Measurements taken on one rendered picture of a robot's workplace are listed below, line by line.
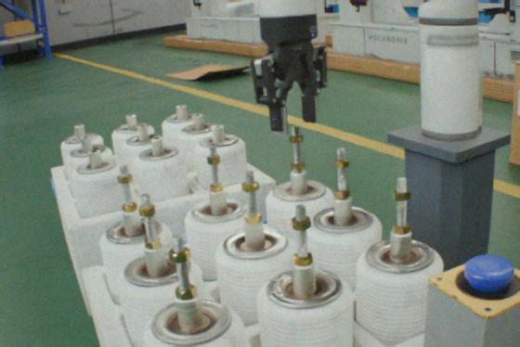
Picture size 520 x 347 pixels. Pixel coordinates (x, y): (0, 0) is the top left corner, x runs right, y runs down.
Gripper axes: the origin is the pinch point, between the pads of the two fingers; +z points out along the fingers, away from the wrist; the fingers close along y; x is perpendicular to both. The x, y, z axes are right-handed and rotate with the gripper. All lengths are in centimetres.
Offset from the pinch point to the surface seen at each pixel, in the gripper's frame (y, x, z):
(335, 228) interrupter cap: -8.1, -11.2, 10.3
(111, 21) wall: 351, 537, 11
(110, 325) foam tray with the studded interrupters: -31.1, 5.0, 17.6
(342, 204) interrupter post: -6.2, -11.0, 7.9
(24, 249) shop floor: -11, 74, 36
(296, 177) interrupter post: -1.0, -0.3, 8.0
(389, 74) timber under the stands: 202, 91, 33
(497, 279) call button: -23.3, -35.9, 2.8
